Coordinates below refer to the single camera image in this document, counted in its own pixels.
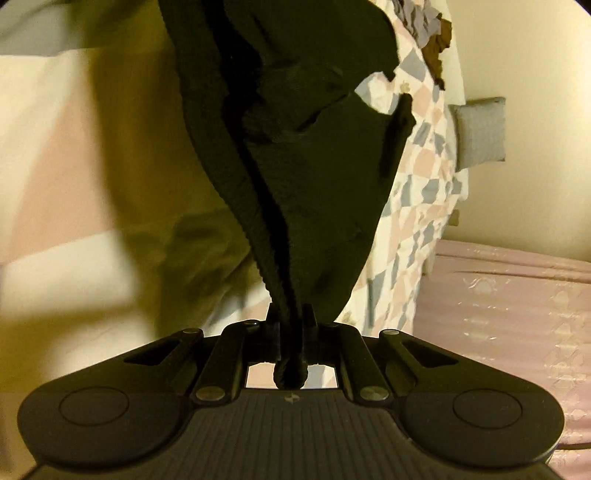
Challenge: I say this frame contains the black pants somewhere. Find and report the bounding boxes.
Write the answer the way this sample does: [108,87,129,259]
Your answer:
[159,1,415,389]

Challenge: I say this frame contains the checkered pink grey quilt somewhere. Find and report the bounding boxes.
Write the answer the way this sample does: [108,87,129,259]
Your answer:
[1,1,468,399]

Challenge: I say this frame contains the pink curtain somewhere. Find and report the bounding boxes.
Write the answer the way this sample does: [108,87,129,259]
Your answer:
[413,240,591,479]

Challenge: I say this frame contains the grey plaid pillow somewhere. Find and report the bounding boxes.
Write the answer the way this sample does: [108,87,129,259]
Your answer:
[450,97,506,171]

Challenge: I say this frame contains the brown garment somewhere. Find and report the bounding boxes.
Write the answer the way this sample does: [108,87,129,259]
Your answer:
[422,19,453,90]

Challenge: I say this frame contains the purple grey garment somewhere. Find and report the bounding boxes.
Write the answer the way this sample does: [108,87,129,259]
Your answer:
[393,0,442,48]

